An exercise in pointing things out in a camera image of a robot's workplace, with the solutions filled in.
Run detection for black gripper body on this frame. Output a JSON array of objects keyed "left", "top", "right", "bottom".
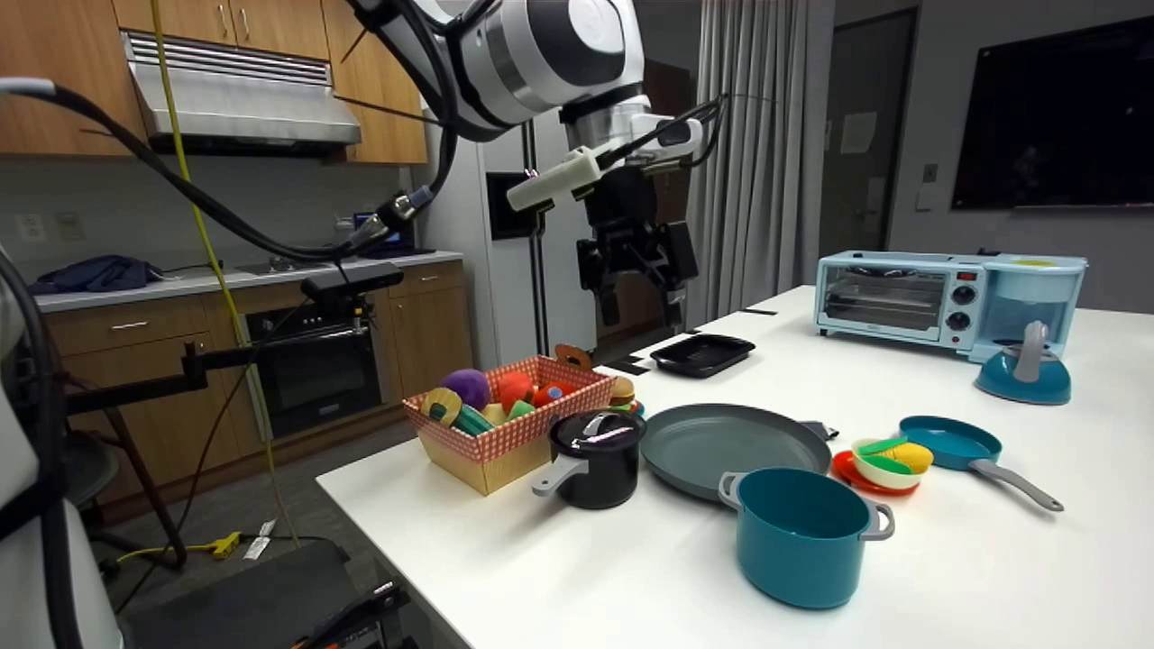
[{"left": 572, "top": 159, "right": 702, "bottom": 294}]

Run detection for smoked glass pot lid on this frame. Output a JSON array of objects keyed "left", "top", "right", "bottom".
[{"left": 549, "top": 408, "right": 650, "bottom": 460}]

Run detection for burger plush toy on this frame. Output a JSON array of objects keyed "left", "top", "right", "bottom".
[{"left": 601, "top": 376, "right": 650, "bottom": 425}]

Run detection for red plush toy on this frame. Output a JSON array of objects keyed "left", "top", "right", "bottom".
[{"left": 492, "top": 367, "right": 539, "bottom": 409}]

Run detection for purple plush toy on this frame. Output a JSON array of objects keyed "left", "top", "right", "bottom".
[{"left": 442, "top": 362, "right": 495, "bottom": 413}]

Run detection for striped watermelon plush toy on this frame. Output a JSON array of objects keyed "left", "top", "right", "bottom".
[{"left": 452, "top": 403, "right": 498, "bottom": 438}]

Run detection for yellow plush toy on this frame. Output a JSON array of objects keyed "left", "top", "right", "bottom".
[{"left": 417, "top": 386, "right": 468, "bottom": 430}]

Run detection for teal toy kettle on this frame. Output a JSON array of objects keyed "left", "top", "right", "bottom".
[{"left": 974, "top": 316, "right": 1076, "bottom": 409}]

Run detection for black grill tray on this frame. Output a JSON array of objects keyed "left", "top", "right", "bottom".
[{"left": 644, "top": 332, "right": 761, "bottom": 383}]

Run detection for metal stand pole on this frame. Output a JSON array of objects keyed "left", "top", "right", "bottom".
[{"left": 519, "top": 117, "right": 557, "bottom": 359}]

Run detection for grey curtain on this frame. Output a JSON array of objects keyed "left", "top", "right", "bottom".
[{"left": 674, "top": 0, "right": 840, "bottom": 336}]

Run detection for large grey frying pan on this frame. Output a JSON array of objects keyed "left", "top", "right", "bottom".
[{"left": 636, "top": 399, "right": 840, "bottom": 509}]

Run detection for red checkered basket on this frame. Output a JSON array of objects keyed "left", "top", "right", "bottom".
[{"left": 401, "top": 341, "right": 615, "bottom": 501}]

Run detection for wooden base cabinets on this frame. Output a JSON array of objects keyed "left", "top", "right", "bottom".
[{"left": 40, "top": 264, "right": 480, "bottom": 514}]

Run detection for light blue toaster oven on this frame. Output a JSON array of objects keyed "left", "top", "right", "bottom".
[{"left": 813, "top": 248, "right": 1088, "bottom": 362}]

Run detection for teal mug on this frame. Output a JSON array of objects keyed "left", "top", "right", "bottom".
[{"left": 718, "top": 465, "right": 900, "bottom": 612}]

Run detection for small teal frying pan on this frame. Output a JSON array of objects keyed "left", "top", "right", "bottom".
[{"left": 894, "top": 409, "right": 1071, "bottom": 517}]

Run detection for black built-in oven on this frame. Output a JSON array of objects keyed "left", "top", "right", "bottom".
[{"left": 242, "top": 299, "right": 391, "bottom": 442}]

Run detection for white range hood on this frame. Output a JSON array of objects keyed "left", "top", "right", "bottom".
[{"left": 119, "top": 28, "right": 365, "bottom": 156}]

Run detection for blue cloth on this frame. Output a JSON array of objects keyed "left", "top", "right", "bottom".
[{"left": 31, "top": 251, "right": 165, "bottom": 299}]

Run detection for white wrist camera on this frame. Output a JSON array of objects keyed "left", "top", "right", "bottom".
[{"left": 501, "top": 143, "right": 605, "bottom": 219}]

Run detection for small black pot grey handle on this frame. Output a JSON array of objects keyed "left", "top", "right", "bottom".
[{"left": 530, "top": 409, "right": 650, "bottom": 510}]

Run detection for black wall television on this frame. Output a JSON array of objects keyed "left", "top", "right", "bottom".
[{"left": 948, "top": 12, "right": 1154, "bottom": 216}]

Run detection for yellow cable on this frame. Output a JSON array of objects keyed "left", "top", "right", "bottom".
[{"left": 145, "top": 0, "right": 281, "bottom": 562}]

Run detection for thick black cable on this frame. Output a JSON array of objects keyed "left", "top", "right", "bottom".
[{"left": 0, "top": 72, "right": 441, "bottom": 269}]

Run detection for wooden wall cabinets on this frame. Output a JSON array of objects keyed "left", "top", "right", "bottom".
[{"left": 0, "top": 0, "right": 433, "bottom": 169}]

